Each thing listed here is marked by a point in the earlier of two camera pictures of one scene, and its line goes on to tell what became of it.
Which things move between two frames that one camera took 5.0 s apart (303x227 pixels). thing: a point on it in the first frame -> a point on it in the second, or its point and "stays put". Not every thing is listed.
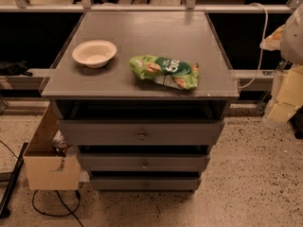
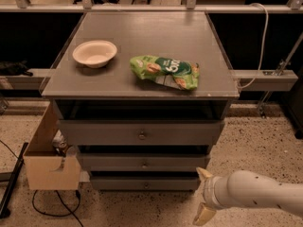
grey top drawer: x=140 y=132 stays put
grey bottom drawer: x=146 y=183 stays put
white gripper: x=294 y=42 -> x=208 y=190
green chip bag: x=164 y=70 stays put
